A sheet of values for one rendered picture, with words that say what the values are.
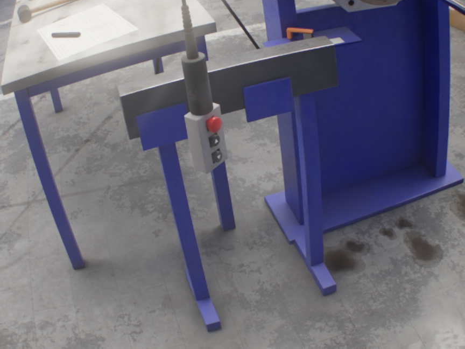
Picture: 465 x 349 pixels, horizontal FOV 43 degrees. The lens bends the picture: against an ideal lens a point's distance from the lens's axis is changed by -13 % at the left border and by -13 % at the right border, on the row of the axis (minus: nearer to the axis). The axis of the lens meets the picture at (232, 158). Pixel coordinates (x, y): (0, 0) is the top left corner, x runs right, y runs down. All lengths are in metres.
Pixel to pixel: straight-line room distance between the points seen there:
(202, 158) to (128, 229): 1.42
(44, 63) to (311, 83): 0.87
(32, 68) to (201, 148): 0.98
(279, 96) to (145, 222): 1.04
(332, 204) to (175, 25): 0.98
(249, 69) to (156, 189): 1.18
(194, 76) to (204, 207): 1.53
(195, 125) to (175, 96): 0.53
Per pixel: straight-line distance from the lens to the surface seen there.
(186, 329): 2.21
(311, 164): 2.03
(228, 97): 1.80
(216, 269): 2.40
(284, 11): 2.05
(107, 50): 2.05
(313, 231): 2.19
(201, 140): 1.26
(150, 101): 1.75
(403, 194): 2.63
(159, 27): 2.13
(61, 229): 2.42
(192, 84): 1.21
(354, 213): 2.54
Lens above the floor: 1.65
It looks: 34 degrees down
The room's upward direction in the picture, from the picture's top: 9 degrees counter-clockwise
